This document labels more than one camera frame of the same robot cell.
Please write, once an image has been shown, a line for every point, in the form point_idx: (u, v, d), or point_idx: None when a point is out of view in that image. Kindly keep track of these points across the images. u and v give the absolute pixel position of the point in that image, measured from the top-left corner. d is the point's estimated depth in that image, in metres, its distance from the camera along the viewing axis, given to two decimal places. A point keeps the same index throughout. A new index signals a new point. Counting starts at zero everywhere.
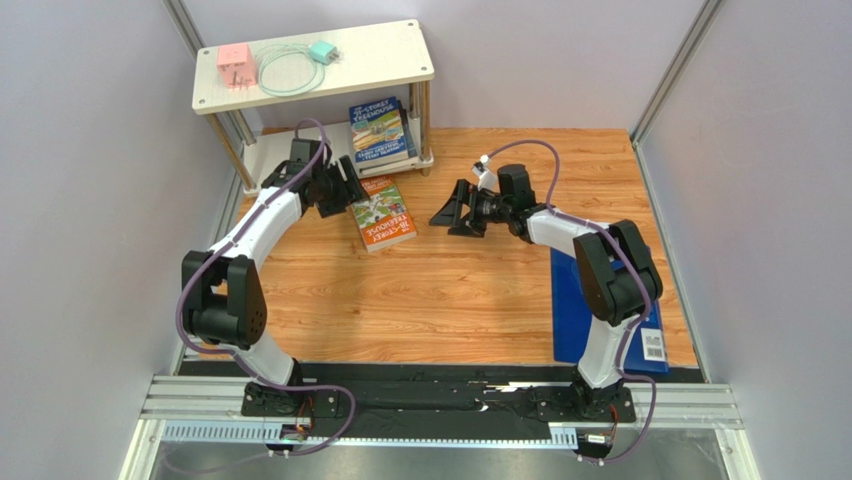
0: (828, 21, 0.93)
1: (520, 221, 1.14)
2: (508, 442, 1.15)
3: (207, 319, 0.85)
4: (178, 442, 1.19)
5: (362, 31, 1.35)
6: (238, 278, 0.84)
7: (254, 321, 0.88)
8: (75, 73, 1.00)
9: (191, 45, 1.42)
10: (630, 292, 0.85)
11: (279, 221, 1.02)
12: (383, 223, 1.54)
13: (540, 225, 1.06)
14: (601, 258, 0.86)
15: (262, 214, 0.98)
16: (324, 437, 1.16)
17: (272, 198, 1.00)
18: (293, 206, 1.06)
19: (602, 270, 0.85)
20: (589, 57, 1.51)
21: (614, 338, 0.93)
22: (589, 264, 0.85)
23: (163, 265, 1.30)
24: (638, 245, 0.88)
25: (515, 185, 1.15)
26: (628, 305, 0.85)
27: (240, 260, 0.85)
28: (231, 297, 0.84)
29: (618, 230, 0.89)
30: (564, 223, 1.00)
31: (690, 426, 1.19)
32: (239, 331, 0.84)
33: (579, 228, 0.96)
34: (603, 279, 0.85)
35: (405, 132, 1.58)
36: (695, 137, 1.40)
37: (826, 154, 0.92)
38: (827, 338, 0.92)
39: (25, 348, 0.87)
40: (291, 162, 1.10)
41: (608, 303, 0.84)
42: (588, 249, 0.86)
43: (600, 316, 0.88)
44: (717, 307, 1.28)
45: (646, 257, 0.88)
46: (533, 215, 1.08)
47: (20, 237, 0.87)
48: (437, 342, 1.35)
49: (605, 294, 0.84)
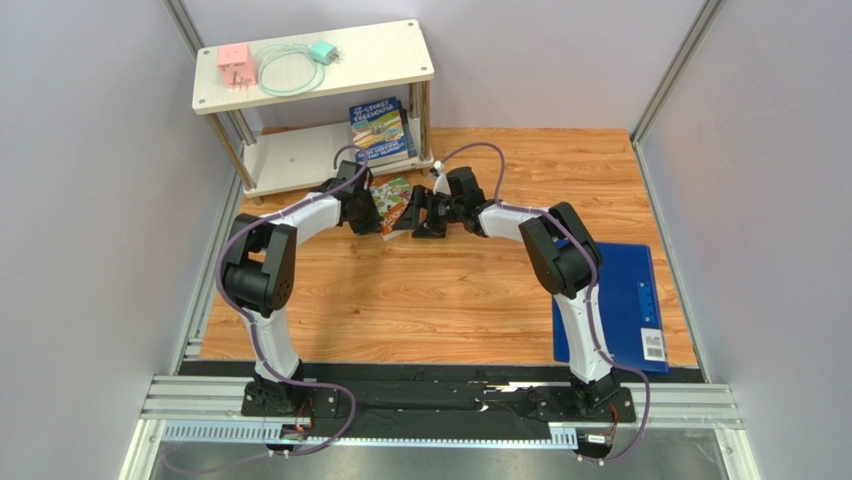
0: (828, 21, 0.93)
1: (473, 218, 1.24)
2: (508, 442, 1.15)
3: (244, 275, 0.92)
4: (178, 441, 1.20)
5: (362, 31, 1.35)
6: (279, 240, 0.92)
7: (281, 289, 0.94)
8: (75, 72, 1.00)
9: (191, 45, 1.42)
10: (577, 262, 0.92)
11: (319, 217, 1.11)
12: (396, 211, 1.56)
13: (490, 219, 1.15)
14: (545, 236, 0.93)
15: (307, 206, 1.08)
16: (324, 437, 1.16)
17: (319, 196, 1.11)
18: (335, 211, 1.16)
19: (547, 248, 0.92)
20: (588, 58, 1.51)
21: (579, 313, 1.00)
22: (535, 244, 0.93)
23: (164, 265, 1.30)
24: (576, 222, 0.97)
25: (464, 186, 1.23)
26: (576, 275, 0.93)
27: (283, 226, 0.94)
28: (268, 258, 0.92)
29: (558, 212, 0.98)
30: (510, 213, 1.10)
31: (689, 426, 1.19)
32: (267, 292, 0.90)
33: (523, 215, 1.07)
34: (548, 256, 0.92)
35: (405, 132, 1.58)
36: (695, 137, 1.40)
37: (826, 155, 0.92)
38: (829, 338, 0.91)
39: (23, 348, 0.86)
40: (336, 180, 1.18)
41: (557, 277, 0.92)
42: (533, 231, 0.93)
43: (554, 291, 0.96)
44: (717, 307, 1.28)
45: (584, 231, 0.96)
46: (483, 211, 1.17)
47: (19, 237, 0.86)
48: (437, 342, 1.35)
49: (552, 269, 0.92)
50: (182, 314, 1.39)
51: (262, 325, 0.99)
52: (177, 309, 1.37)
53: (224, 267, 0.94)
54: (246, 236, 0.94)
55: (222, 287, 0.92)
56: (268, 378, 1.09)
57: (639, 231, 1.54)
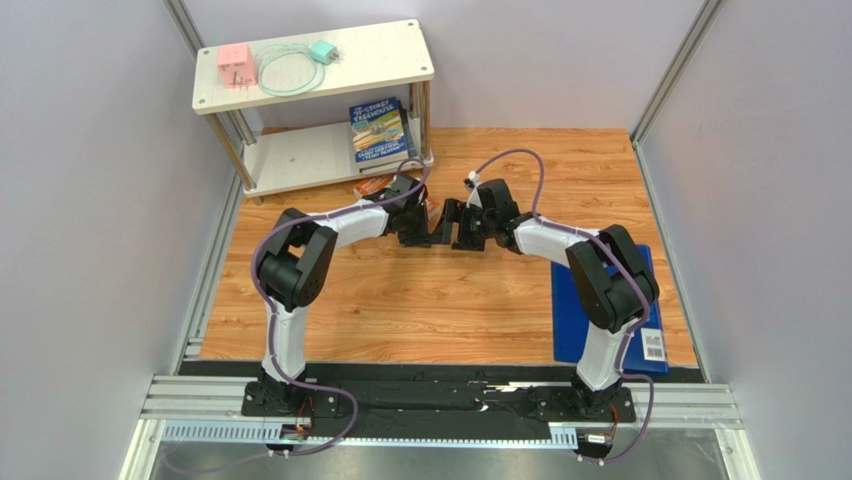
0: (828, 21, 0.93)
1: (506, 232, 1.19)
2: (508, 442, 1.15)
3: (277, 266, 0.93)
4: (178, 441, 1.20)
5: (361, 31, 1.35)
6: (321, 241, 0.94)
7: (311, 289, 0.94)
8: (75, 72, 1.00)
9: (191, 45, 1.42)
10: (628, 294, 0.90)
11: (362, 226, 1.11)
12: None
13: (528, 235, 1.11)
14: (596, 265, 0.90)
15: (355, 212, 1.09)
16: (326, 437, 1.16)
17: (368, 206, 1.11)
18: (380, 223, 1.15)
19: (599, 278, 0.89)
20: (589, 58, 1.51)
21: (614, 342, 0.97)
22: (585, 273, 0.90)
23: (164, 265, 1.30)
24: (631, 251, 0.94)
25: (495, 197, 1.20)
26: (627, 309, 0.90)
27: (326, 229, 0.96)
28: (306, 255, 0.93)
29: (609, 235, 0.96)
30: (553, 233, 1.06)
31: (689, 426, 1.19)
32: (296, 289, 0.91)
33: (569, 237, 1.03)
34: (600, 287, 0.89)
35: (406, 133, 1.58)
36: (695, 137, 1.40)
37: (826, 155, 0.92)
38: (829, 338, 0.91)
39: (23, 348, 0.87)
40: (390, 191, 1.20)
41: (607, 310, 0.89)
42: (582, 259, 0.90)
43: (602, 323, 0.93)
44: (716, 307, 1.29)
45: (639, 261, 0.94)
46: (520, 226, 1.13)
47: (18, 236, 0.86)
48: (437, 342, 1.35)
49: (602, 301, 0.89)
50: (182, 314, 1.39)
51: (283, 318, 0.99)
52: (178, 309, 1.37)
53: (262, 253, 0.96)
54: (289, 229, 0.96)
55: (255, 272, 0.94)
56: (271, 375, 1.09)
57: (639, 231, 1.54)
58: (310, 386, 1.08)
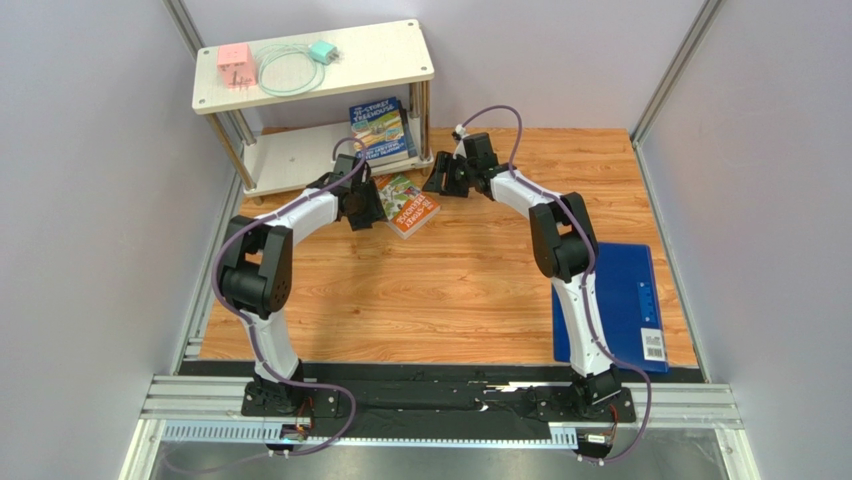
0: (828, 20, 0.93)
1: (483, 180, 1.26)
2: (508, 442, 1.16)
3: (240, 279, 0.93)
4: (179, 441, 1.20)
5: (361, 31, 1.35)
6: (276, 242, 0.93)
7: (279, 291, 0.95)
8: (76, 72, 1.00)
9: (191, 45, 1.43)
10: (574, 251, 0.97)
11: (315, 215, 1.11)
12: (406, 209, 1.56)
13: (501, 186, 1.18)
14: (551, 223, 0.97)
15: (303, 204, 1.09)
16: (325, 437, 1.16)
17: (316, 194, 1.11)
18: (332, 208, 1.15)
19: (551, 235, 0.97)
20: (589, 57, 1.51)
21: (575, 299, 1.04)
22: (540, 231, 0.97)
23: (164, 265, 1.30)
24: (583, 212, 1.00)
25: (477, 148, 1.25)
26: (572, 262, 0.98)
27: (279, 228, 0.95)
28: (266, 259, 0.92)
29: (567, 200, 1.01)
30: (522, 190, 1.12)
31: (689, 426, 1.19)
32: (264, 295, 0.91)
33: (534, 197, 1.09)
34: (550, 243, 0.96)
35: (405, 132, 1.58)
36: (695, 137, 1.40)
37: (826, 155, 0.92)
38: (829, 337, 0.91)
39: (23, 348, 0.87)
40: (333, 174, 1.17)
41: (552, 262, 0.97)
42: (541, 220, 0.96)
43: (549, 275, 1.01)
44: (717, 307, 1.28)
45: (589, 223, 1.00)
46: (496, 176, 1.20)
47: (18, 236, 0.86)
48: (437, 342, 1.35)
49: (550, 256, 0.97)
50: (182, 314, 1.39)
51: (261, 327, 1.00)
52: (178, 309, 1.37)
53: (219, 271, 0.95)
54: (240, 239, 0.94)
55: (218, 289, 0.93)
56: (267, 378, 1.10)
57: (639, 232, 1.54)
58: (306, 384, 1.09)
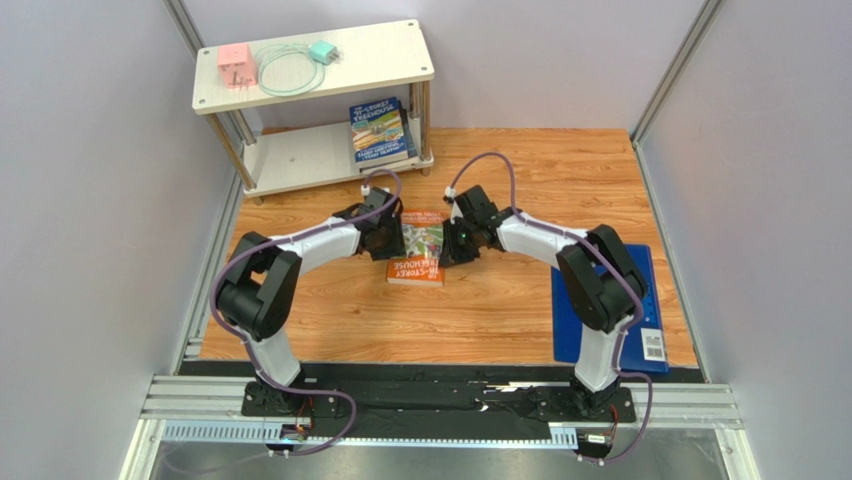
0: (828, 20, 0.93)
1: (488, 231, 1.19)
2: (508, 442, 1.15)
3: (237, 297, 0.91)
4: (179, 441, 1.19)
5: (361, 31, 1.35)
6: (281, 269, 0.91)
7: (274, 317, 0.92)
8: (75, 71, 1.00)
9: (191, 45, 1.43)
10: (621, 294, 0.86)
11: (330, 246, 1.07)
12: (413, 261, 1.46)
13: (512, 233, 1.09)
14: (586, 267, 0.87)
15: (322, 232, 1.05)
16: (327, 437, 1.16)
17: (339, 224, 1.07)
18: (352, 241, 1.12)
19: (591, 281, 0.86)
20: (589, 58, 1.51)
21: (609, 342, 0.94)
22: (576, 276, 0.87)
23: (164, 265, 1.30)
24: (618, 248, 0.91)
25: (471, 201, 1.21)
26: (620, 308, 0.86)
27: (289, 254, 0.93)
28: (266, 284, 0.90)
29: (597, 236, 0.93)
30: (541, 233, 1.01)
31: (690, 426, 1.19)
32: (257, 320, 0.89)
33: (557, 238, 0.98)
34: (592, 290, 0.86)
35: (405, 133, 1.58)
36: (695, 137, 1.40)
37: (827, 154, 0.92)
38: (829, 338, 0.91)
39: (24, 348, 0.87)
40: (363, 207, 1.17)
41: (599, 312, 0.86)
42: (573, 262, 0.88)
43: (598, 326, 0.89)
44: (717, 307, 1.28)
45: (628, 260, 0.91)
46: (503, 224, 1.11)
47: (18, 235, 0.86)
48: (437, 342, 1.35)
49: (596, 305, 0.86)
50: (182, 314, 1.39)
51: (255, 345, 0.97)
52: (178, 309, 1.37)
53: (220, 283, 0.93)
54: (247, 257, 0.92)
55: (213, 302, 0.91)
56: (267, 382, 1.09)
57: (639, 232, 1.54)
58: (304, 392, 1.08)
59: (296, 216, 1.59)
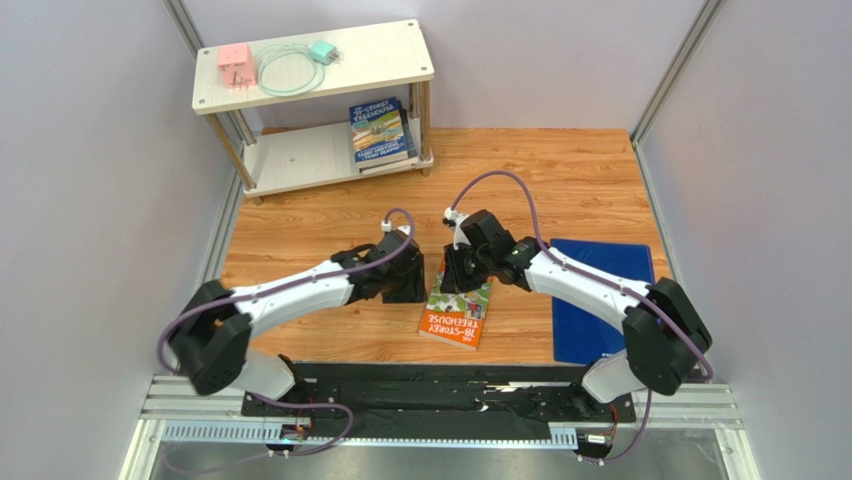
0: (828, 20, 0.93)
1: (511, 266, 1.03)
2: (508, 442, 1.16)
3: (184, 351, 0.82)
4: (178, 441, 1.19)
5: (361, 31, 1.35)
6: (226, 334, 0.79)
7: (218, 380, 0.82)
8: (75, 71, 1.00)
9: (191, 45, 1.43)
10: (692, 359, 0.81)
11: (313, 300, 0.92)
12: (450, 316, 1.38)
13: (547, 280, 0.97)
14: (661, 337, 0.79)
15: (302, 285, 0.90)
16: (327, 438, 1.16)
17: (326, 275, 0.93)
18: (340, 294, 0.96)
19: (665, 353, 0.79)
20: (589, 58, 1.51)
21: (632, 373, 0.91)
22: (646, 347, 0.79)
23: (164, 266, 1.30)
24: (685, 305, 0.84)
25: (484, 231, 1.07)
26: (689, 372, 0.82)
27: (237, 319, 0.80)
28: (209, 345, 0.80)
29: (661, 293, 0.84)
30: (588, 285, 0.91)
31: (690, 426, 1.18)
32: (195, 379, 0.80)
33: (610, 294, 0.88)
34: (667, 362, 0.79)
35: (405, 133, 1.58)
36: (695, 137, 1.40)
37: (826, 154, 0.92)
38: (829, 338, 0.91)
39: (25, 347, 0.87)
40: (374, 253, 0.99)
41: (670, 382, 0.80)
42: (647, 333, 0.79)
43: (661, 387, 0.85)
44: (716, 307, 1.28)
45: (694, 317, 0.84)
46: (531, 267, 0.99)
47: (18, 234, 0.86)
48: (437, 342, 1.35)
49: (668, 375, 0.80)
50: None
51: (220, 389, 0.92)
52: (177, 309, 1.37)
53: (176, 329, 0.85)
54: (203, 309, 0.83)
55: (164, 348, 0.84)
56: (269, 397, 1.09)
57: (639, 231, 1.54)
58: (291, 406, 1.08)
59: (295, 216, 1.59)
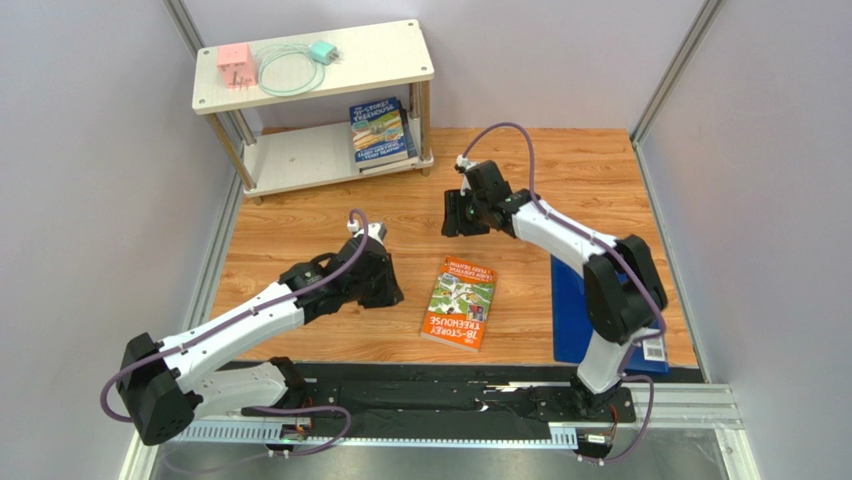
0: (828, 20, 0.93)
1: (501, 212, 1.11)
2: (507, 442, 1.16)
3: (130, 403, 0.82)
4: (178, 442, 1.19)
5: (361, 31, 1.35)
6: (153, 394, 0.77)
7: (166, 429, 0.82)
8: (75, 70, 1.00)
9: (191, 45, 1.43)
10: (641, 310, 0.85)
11: (257, 333, 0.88)
12: (453, 319, 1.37)
13: (528, 225, 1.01)
14: (613, 282, 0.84)
15: (238, 322, 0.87)
16: (327, 437, 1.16)
17: (267, 304, 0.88)
18: (292, 318, 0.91)
19: (614, 296, 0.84)
20: (589, 57, 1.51)
21: (619, 352, 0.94)
22: (600, 289, 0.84)
23: (164, 265, 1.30)
24: (647, 262, 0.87)
25: (485, 178, 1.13)
26: (638, 323, 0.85)
27: (165, 378, 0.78)
28: (145, 404, 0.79)
29: (625, 246, 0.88)
30: (563, 231, 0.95)
31: (690, 426, 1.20)
32: (143, 432, 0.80)
33: (581, 242, 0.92)
34: (615, 305, 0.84)
35: (405, 132, 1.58)
36: (695, 137, 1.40)
37: (826, 155, 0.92)
38: (829, 338, 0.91)
39: (24, 348, 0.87)
40: (333, 263, 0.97)
41: (618, 325, 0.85)
42: (599, 274, 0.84)
43: (611, 338, 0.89)
44: (716, 307, 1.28)
45: (654, 275, 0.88)
46: (519, 210, 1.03)
47: (18, 234, 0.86)
48: (437, 342, 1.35)
49: (614, 317, 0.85)
50: (182, 314, 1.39)
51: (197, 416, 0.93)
52: (177, 309, 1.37)
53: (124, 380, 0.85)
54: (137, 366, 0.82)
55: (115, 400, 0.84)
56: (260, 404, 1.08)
57: (639, 232, 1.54)
58: (290, 410, 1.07)
59: (295, 215, 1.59)
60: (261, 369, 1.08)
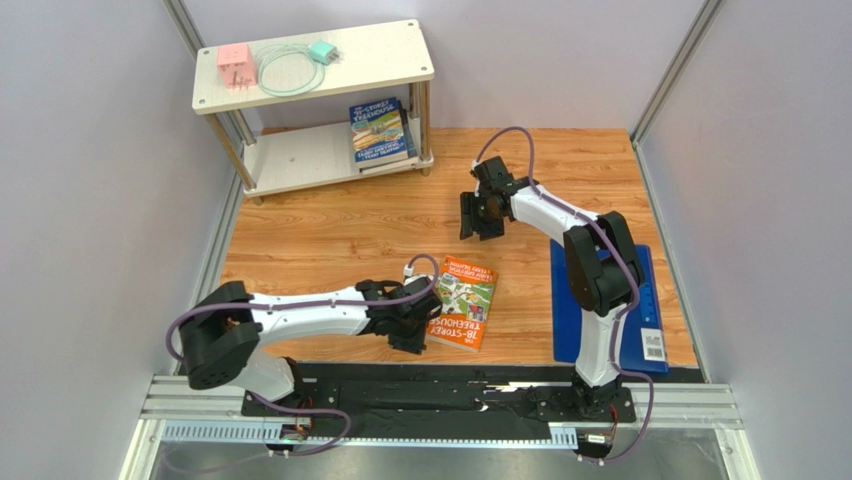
0: (829, 21, 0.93)
1: (501, 196, 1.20)
2: (508, 442, 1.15)
3: (188, 340, 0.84)
4: (179, 442, 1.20)
5: (361, 31, 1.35)
6: (232, 340, 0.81)
7: (214, 376, 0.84)
8: (75, 70, 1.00)
9: (191, 45, 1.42)
10: (616, 281, 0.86)
11: (325, 326, 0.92)
12: (453, 319, 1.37)
13: (524, 205, 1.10)
14: (590, 249, 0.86)
15: (317, 308, 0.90)
16: (330, 438, 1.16)
17: (345, 301, 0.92)
18: (354, 326, 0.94)
19: (591, 264, 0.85)
20: (589, 57, 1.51)
21: (604, 330, 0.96)
22: (578, 257, 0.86)
23: (164, 265, 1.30)
24: (625, 236, 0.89)
25: (489, 171, 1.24)
26: (614, 295, 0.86)
27: (248, 329, 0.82)
28: (213, 346, 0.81)
29: (606, 222, 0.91)
30: (551, 209, 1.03)
31: (689, 426, 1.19)
32: (191, 372, 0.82)
33: (567, 217, 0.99)
34: (590, 272, 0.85)
35: (405, 132, 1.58)
36: (695, 138, 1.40)
37: (827, 155, 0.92)
38: (830, 338, 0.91)
39: (24, 348, 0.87)
40: (399, 290, 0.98)
41: (594, 294, 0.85)
42: (578, 243, 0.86)
43: (588, 308, 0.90)
44: (717, 307, 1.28)
45: (632, 250, 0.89)
46: (516, 194, 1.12)
47: (18, 235, 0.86)
48: (437, 342, 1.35)
49: (591, 286, 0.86)
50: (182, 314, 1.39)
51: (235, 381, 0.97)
52: (177, 309, 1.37)
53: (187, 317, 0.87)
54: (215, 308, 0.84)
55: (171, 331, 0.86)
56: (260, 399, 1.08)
57: (639, 232, 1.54)
58: (290, 409, 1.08)
59: (295, 215, 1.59)
60: (282, 363, 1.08)
